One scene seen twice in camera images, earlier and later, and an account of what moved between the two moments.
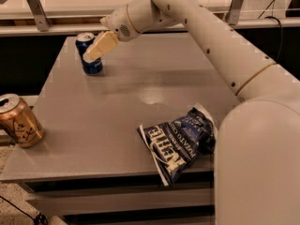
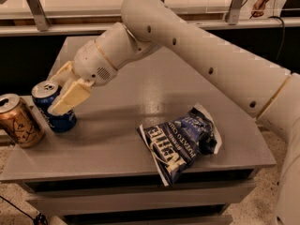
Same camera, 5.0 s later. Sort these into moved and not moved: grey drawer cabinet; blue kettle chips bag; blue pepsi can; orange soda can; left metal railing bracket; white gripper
Moved: blue pepsi can; white gripper
Not moved: blue kettle chips bag; orange soda can; grey drawer cabinet; left metal railing bracket
